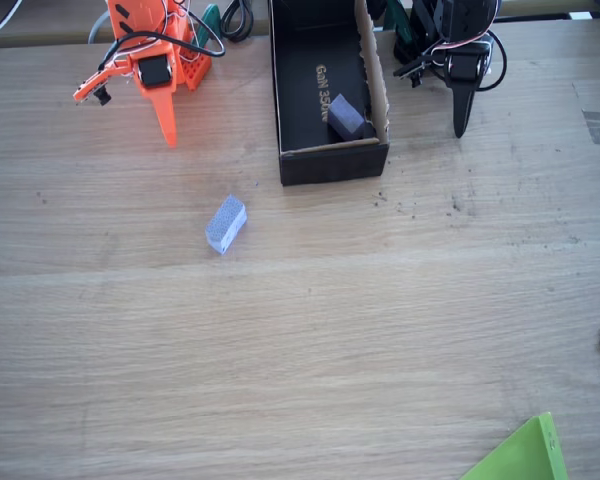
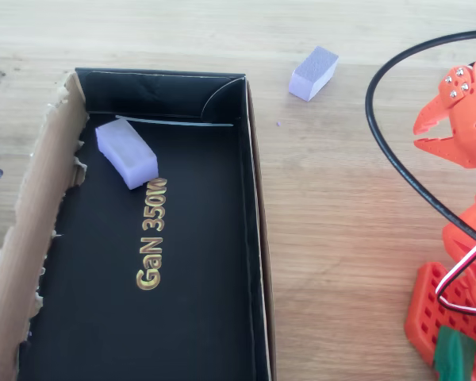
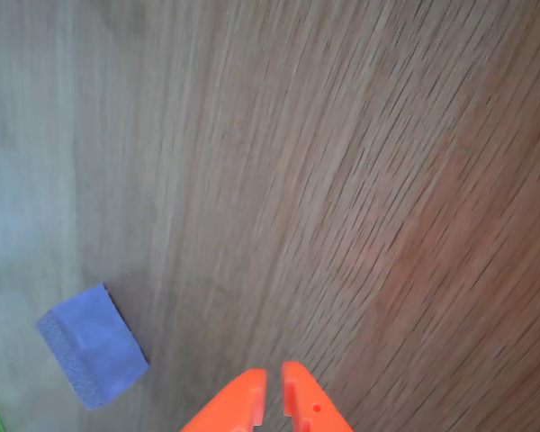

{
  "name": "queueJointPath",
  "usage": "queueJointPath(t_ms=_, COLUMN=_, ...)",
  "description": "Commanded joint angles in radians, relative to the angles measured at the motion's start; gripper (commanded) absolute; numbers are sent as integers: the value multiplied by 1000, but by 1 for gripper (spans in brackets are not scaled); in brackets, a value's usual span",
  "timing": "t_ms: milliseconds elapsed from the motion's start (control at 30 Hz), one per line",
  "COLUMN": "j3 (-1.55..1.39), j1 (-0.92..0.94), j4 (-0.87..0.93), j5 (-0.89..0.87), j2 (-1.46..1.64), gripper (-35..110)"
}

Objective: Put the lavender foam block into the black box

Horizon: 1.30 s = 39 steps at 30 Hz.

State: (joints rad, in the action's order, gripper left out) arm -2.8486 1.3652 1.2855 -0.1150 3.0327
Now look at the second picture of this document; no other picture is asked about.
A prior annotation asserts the purple foam block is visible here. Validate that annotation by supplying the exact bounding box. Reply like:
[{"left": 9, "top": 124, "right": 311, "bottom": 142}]
[
  {"left": 288, "top": 45, "right": 340, "bottom": 102},
  {"left": 94, "top": 118, "right": 159, "bottom": 191}
]

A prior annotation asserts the green table clamp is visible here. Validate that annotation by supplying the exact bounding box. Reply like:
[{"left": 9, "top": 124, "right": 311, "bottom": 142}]
[{"left": 433, "top": 325, "right": 476, "bottom": 381}]

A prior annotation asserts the black cardboard box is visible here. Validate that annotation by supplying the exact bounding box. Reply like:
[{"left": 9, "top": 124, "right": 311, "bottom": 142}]
[{"left": 0, "top": 67, "right": 278, "bottom": 381}]

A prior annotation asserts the red white black servo wire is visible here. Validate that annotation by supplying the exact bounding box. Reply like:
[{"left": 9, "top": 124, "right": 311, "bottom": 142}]
[{"left": 435, "top": 180, "right": 476, "bottom": 318}]

